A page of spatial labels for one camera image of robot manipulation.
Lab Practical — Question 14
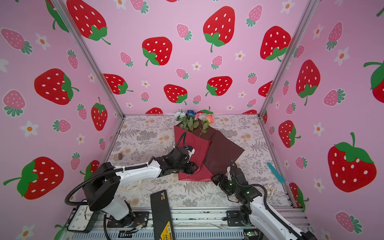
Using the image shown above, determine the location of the dark red wrapping paper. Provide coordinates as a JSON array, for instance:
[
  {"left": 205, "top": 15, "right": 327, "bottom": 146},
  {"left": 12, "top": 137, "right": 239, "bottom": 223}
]
[{"left": 179, "top": 121, "right": 244, "bottom": 182}]

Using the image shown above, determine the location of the white fake flower stem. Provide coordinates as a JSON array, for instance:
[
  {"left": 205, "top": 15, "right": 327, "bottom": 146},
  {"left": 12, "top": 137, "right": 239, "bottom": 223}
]
[{"left": 174, "top": 110, "right": 200, "bottom": 133}]

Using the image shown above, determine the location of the blue fake rose stem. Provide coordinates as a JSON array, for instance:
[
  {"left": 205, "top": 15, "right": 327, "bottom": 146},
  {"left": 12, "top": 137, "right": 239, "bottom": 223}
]
[{"left": 187, "top": 110, "right": 196, "bottom": 117}]

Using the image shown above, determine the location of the large pink fake rose stem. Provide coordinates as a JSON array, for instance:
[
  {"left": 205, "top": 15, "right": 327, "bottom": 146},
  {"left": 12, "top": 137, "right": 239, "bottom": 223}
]
[{"left": 199, "top": 115, "right": 215, "bottom": 136}]

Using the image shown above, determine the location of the beige ribbon pile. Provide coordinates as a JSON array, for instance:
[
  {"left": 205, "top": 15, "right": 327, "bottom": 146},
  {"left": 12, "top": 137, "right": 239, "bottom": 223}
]
[{"left": 116, "top": 179, "right": 159, "bottom": 200}]

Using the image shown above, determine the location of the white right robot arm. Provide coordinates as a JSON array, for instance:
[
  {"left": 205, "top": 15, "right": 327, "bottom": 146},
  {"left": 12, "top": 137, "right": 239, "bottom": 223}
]
[{"left": 211, "top": 161, "right": 316, "bottom": 240}]

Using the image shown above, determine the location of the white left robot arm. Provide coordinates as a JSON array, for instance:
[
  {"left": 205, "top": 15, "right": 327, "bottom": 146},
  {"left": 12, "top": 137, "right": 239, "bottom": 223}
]
[{"left": 65, "top": 132, "right": 199, "bottom": 227}]

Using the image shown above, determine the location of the teal flat stick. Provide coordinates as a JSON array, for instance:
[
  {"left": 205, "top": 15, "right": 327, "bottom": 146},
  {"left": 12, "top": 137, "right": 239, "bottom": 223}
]
[{"left": 267, "top": 163, "right": 286, "bottom": 184}]

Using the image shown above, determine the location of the black flat device yellow label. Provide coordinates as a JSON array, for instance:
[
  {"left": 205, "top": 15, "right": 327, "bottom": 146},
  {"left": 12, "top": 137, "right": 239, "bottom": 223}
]
[{"left": 150, "top": 190, "right": 176, "bottom": 240}]

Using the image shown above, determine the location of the black framed analog clock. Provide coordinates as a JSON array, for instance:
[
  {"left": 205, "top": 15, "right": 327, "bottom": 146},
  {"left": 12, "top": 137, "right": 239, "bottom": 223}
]
[{"left": 67, "top": 205, "right": 98, "bottom": 233}]

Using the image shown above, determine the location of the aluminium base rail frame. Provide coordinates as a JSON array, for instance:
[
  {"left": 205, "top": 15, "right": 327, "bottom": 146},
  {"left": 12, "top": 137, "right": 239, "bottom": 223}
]
[{"left": 58, "top": 205, "right": 316, "bottom": 240}]

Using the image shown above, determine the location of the aluminium corner post right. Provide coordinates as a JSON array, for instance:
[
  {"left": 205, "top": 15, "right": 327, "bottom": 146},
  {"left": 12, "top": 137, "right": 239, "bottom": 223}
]
[{"left": 259, "top": 0, "right": 320, "bottom": 119}]

